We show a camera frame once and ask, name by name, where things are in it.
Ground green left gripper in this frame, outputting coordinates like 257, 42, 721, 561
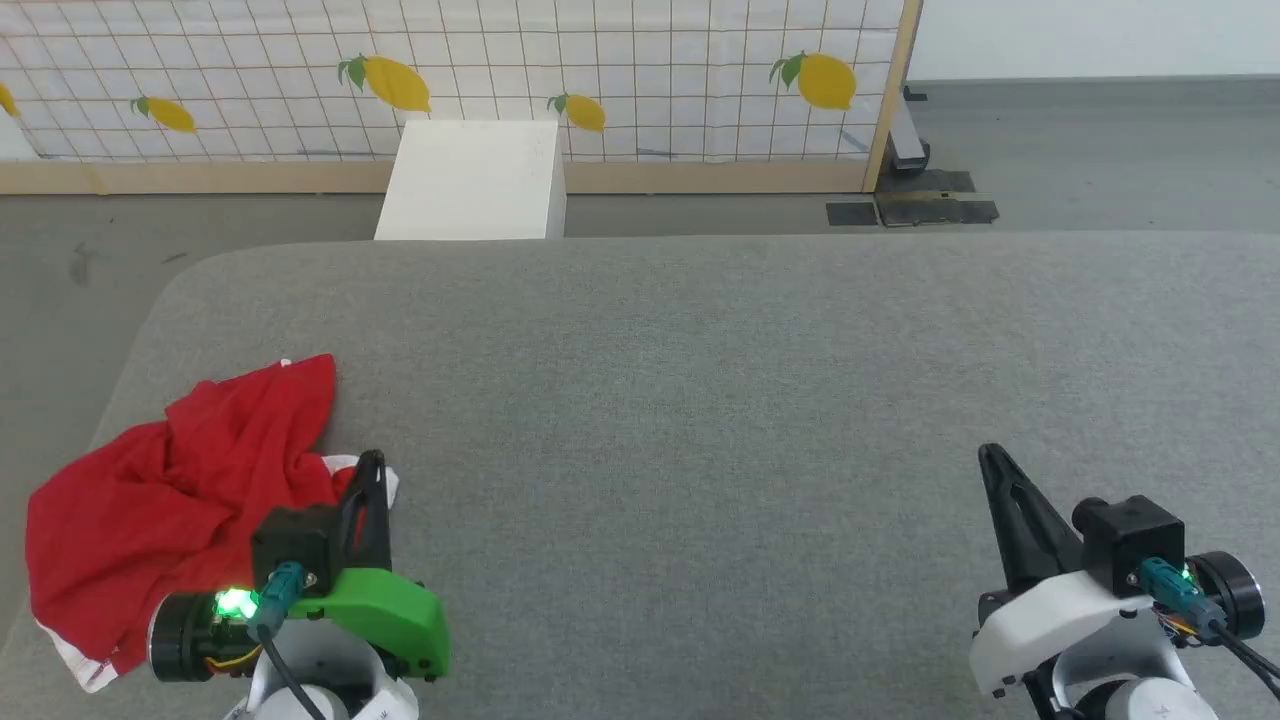
148, 449, 452, 684

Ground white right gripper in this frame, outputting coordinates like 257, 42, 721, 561
967, 443, 1267, 698

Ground red shorts with white stripe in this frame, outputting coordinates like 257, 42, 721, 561
26, 353, 400, 694

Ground black floor plate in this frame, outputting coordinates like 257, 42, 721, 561
825, 169, 1001, 228

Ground white rectangular box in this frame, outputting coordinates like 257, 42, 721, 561
373, 120, 568, 242

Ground grey metal partition foot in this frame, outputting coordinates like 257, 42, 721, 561
888, 86, 933, 173

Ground lemon-print grid partition panel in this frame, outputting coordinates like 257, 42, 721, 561
0, 0, 924, 196

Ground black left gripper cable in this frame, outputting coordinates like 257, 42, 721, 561
247, 561, 329, 720

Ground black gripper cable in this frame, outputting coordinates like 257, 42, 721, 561
1139, 557, 1280, 701
247, 561, 329, 720

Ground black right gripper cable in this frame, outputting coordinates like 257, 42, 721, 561
1139, 557, 1280, 701

